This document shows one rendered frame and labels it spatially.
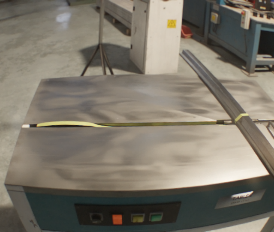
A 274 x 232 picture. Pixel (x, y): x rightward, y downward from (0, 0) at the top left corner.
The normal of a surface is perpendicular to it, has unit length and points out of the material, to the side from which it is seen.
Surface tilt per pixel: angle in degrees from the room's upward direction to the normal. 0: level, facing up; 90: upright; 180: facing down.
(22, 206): 90
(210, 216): 90
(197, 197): 90
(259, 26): 90
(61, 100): 0
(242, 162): 0
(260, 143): 75
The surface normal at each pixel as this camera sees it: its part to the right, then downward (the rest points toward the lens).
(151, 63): 0.35, 0.53
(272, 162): -0.93, -0.14
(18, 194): 0.12, 0.55
